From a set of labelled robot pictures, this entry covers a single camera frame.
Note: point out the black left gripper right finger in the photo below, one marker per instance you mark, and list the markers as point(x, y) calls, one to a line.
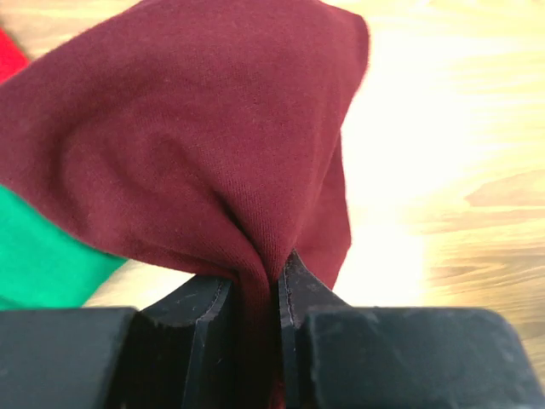
point(339, 356)

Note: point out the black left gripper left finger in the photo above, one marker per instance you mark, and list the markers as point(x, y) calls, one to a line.
point(177, 353)

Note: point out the maroon t shirt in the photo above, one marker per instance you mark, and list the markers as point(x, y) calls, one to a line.
point(203, 136)

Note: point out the green folded t shirt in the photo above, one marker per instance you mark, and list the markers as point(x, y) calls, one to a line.
point(42, 266)

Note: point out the red folded t shirt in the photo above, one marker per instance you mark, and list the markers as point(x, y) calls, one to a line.
point(12, 59)

